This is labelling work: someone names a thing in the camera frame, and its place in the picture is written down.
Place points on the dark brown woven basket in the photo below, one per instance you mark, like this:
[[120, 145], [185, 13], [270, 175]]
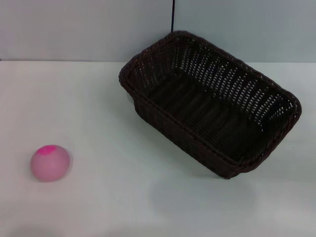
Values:
[[187, 138]]

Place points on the pink peach ball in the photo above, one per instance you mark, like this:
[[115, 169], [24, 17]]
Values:
[[50, 165]]

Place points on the black vertical wall seam strip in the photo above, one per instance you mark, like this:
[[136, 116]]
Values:
[[172, 14]]

